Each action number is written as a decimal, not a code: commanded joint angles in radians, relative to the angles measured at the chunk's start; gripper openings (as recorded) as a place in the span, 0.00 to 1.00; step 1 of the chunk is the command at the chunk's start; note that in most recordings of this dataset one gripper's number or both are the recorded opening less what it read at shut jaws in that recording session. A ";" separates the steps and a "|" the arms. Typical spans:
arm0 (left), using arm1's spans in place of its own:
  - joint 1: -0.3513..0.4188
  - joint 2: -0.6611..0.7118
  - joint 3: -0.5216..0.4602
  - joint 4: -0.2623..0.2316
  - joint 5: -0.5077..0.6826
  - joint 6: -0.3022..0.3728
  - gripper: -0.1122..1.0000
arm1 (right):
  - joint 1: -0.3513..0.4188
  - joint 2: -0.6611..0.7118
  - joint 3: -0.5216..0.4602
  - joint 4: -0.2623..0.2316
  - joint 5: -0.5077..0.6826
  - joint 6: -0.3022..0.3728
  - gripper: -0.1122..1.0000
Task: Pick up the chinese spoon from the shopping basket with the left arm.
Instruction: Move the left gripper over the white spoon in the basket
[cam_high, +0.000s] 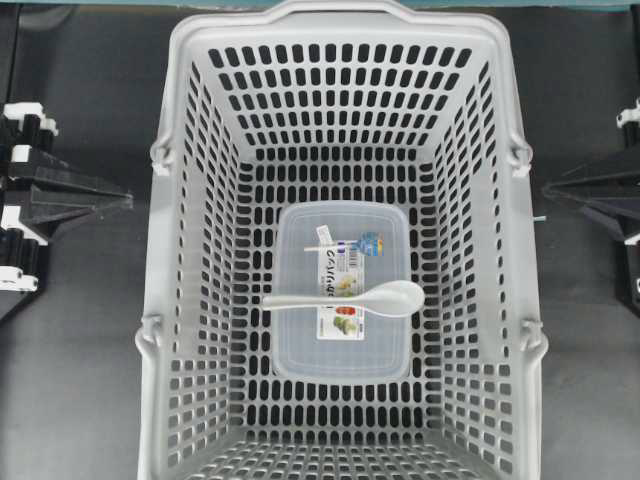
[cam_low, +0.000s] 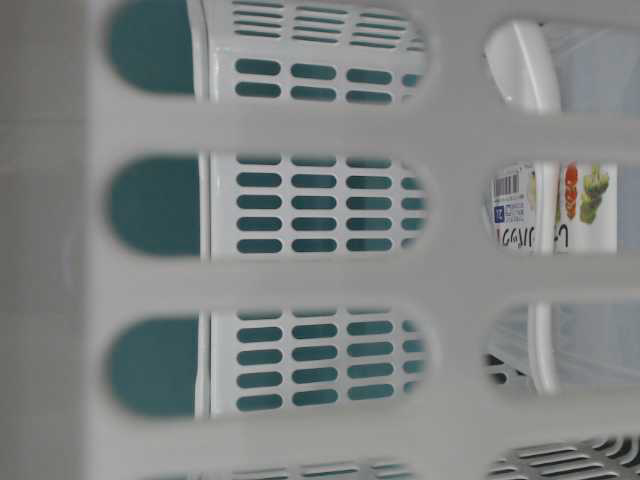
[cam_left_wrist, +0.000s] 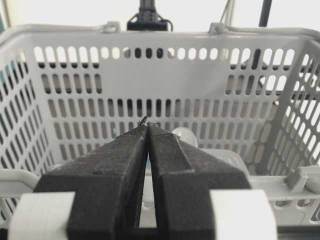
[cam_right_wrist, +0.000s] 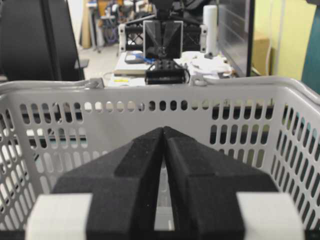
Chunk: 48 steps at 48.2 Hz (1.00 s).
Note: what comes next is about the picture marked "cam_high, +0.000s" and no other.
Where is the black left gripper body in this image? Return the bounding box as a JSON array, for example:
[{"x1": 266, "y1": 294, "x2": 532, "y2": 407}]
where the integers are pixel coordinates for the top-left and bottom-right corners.
[{"x1": 1, "y1": 102, "x2": 58, "y2": 292}]

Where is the clear plastic food container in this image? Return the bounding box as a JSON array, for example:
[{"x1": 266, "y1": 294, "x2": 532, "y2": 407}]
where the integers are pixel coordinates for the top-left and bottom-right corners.
[{"x1": 271, "y1": 201, "x2": 411, "y2": 385}]

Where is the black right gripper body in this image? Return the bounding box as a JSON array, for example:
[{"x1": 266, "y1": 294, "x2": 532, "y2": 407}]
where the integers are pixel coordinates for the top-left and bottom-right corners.
[{"x1": 616, "y1": 99, "x2": 639, "y2": 306}]

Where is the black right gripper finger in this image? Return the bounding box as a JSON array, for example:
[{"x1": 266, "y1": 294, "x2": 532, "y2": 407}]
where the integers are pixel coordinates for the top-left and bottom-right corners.
[
  {"x1": 543, "y1": 157, "x2": 639, "y2": 198},
  {"x1": 544, "y1": 193, "x2": 639, "y2": 240}
]

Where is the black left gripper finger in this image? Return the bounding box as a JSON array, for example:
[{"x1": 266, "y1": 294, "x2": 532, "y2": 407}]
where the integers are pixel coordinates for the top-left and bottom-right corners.
[
  {"x1": 19, "y1": 197, "x2": 133, "y2": 239},
  {"x1": 28, "y1": 151, "x2": 133, "y2": 199}
]

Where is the grey plastic shopping basket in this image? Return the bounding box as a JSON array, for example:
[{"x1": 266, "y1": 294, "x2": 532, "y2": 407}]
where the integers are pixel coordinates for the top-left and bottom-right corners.
[{"x1": 135, "y1": 1, "x2": 549, "y2": 479}]

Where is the white chinese soup spoon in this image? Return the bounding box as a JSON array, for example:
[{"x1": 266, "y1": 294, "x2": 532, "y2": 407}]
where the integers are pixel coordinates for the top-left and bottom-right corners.
[{"x1": 261, "y1": 280, "x2": 425, "y2": 318}]

